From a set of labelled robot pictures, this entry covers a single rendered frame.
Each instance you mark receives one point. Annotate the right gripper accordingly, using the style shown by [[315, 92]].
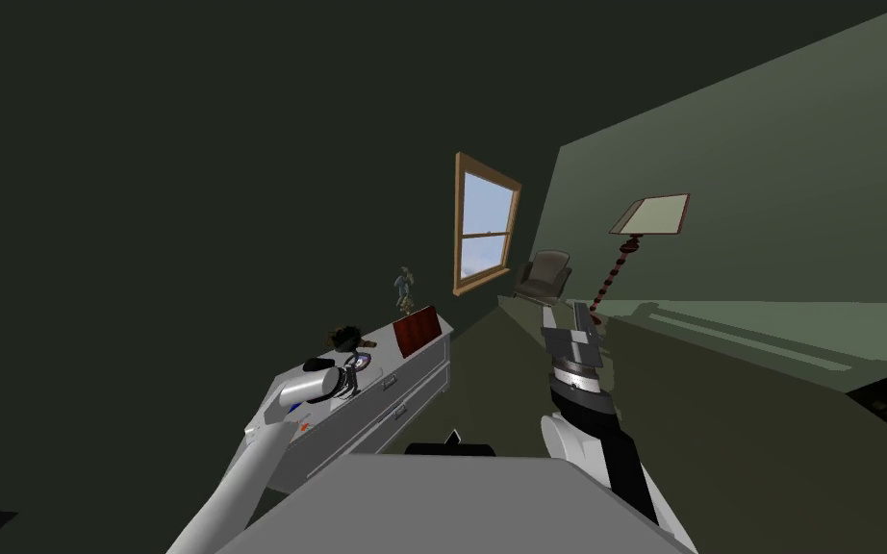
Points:
[[576, 348]]

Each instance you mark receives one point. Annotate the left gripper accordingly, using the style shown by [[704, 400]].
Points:
[[353, 377]]

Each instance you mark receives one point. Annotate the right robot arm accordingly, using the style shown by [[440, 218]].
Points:
[[593, 431]]

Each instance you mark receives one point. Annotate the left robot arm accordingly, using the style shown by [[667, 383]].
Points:
[[259, 462]]

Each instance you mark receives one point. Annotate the brown armchair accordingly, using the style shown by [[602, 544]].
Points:
[[545, 277]]

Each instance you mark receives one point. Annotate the white dresser with drawers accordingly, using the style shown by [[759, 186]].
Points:
[[405, 385]]

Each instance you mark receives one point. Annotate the wooden framed window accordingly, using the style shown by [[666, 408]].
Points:
[[485, 223]]

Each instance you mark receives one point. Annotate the floor lamp with pale shade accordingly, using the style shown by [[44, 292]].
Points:
[[655, 215]]

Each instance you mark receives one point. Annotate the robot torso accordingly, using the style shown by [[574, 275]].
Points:
[[443, 508]]

